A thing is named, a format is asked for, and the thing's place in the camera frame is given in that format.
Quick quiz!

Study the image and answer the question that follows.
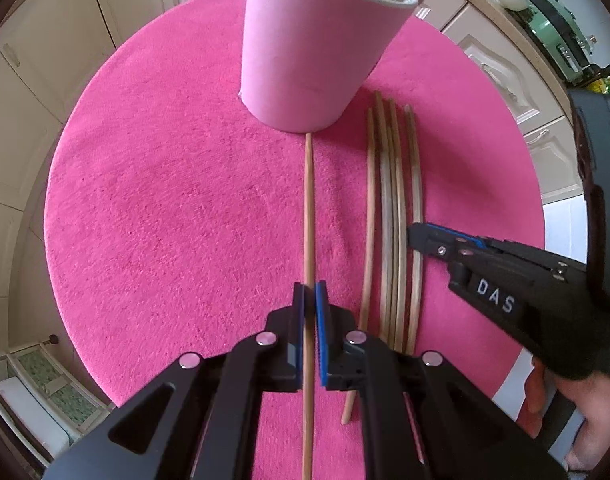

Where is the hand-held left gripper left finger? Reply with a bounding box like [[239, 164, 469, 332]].
[[42, 282, 306, 480]]

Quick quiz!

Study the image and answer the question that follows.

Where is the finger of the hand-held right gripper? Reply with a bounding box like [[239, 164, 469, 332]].
[[408, 223, 480, 264], [424, 224, 572, 281]]

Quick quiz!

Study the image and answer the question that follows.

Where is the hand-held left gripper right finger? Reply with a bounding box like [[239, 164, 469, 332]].
[[315, 282, 570, 480]]

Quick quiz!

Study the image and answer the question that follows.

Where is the pile of wooden chopsticks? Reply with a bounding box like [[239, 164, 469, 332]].
[[341, 0, 578, 425]]

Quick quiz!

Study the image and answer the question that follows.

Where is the slender wooden chopstick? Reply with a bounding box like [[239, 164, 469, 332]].
[[301, 132, 316, 472]]

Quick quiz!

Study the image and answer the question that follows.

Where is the pink cup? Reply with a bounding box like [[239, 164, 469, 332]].
[[239, 0, 416, 135]]

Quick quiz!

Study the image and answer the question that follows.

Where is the person's right hand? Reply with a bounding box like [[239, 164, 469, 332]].
[[526, 310, 610, 473]]

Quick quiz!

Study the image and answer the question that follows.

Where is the green yellow oil bottle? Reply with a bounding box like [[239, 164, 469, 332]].
[[582, 64, 610, 97]]

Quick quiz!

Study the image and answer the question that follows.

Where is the green multi cooker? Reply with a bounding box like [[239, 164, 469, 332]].
[[504, 0, 602, 87]]

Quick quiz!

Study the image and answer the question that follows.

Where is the pink tablecloth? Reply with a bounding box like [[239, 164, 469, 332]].
[[44, 0, 546, 480]]

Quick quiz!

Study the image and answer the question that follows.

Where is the white framed green glass panel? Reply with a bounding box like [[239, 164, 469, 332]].
[[0, 342, 116, 467]]

